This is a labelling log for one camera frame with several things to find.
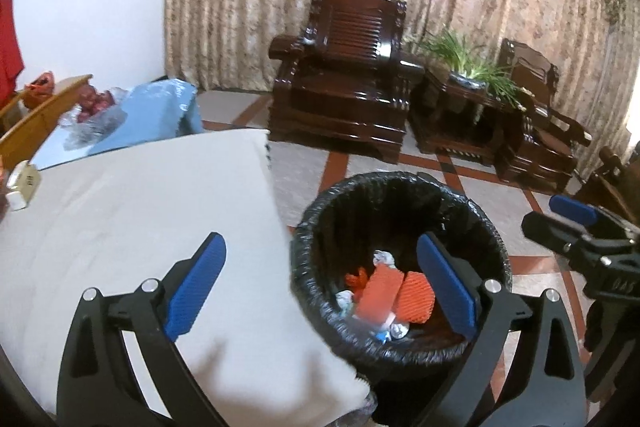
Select wooden TV cabinet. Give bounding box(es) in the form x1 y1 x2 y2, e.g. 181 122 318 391
1 75 92 171

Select grey tablecloth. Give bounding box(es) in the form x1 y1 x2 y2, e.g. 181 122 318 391
1 130 369 426

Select red apples in bowl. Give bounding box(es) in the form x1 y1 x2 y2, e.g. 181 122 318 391
76 84 115 124

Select white tissue box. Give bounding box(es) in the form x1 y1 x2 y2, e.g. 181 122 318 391
6 160 41 211

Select dark wooden armchair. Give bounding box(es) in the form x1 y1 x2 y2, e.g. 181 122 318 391
495 39 592 193
268 0 425 164

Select orange foam net thick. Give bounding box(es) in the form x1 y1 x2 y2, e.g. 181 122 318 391
395 271 436 324

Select red basket on cabinet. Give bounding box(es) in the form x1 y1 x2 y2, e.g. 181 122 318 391
22 72 55 110

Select dark wooden side table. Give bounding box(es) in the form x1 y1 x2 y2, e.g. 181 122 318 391
408 69 515 166

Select light blue tablecloth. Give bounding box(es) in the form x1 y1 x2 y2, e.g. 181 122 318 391
32 78 204 170

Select black lined trash bin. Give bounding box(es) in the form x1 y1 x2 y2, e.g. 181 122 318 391
290 171 512 371

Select green potted plant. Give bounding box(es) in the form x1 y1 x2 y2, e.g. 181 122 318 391
402 27 522 109

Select red cloth cover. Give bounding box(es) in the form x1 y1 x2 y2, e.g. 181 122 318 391
0 0 24 106

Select glass fruit bowl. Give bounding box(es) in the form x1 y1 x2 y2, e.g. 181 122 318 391
58 88 129 150

